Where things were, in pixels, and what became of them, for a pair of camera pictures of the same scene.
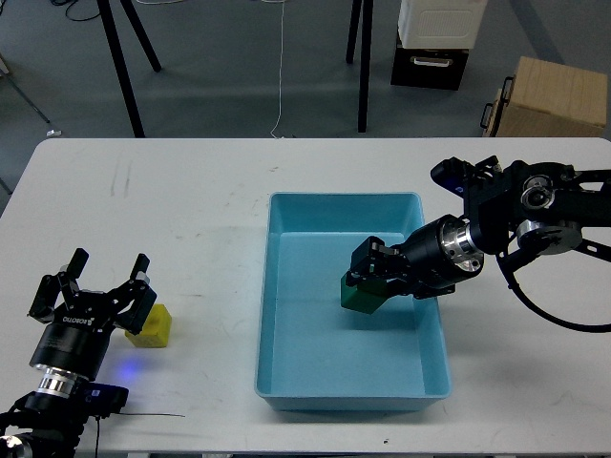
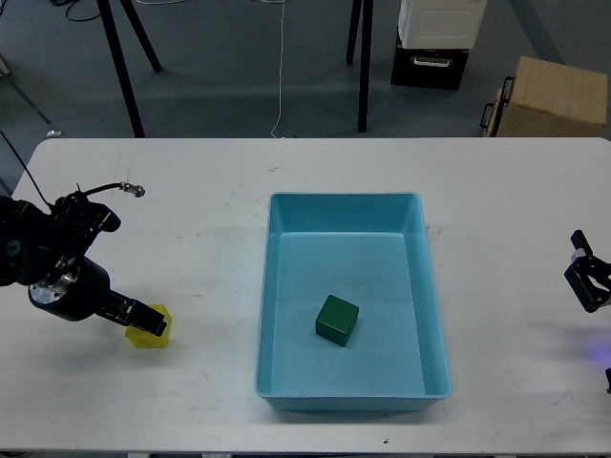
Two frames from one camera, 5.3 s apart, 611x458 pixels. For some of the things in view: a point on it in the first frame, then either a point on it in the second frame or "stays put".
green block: (359, 301) -> (336, 320)
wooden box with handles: (545, 99) stays put
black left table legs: (123, 64) stays put
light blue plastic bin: (311, 353) stays put
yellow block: (156, 331) stays put
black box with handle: (429, 68) stays put
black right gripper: (431, 262) -> (588, 276)
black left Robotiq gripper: (76, 341) -> (83, 291)
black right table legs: (368, 20) stays put
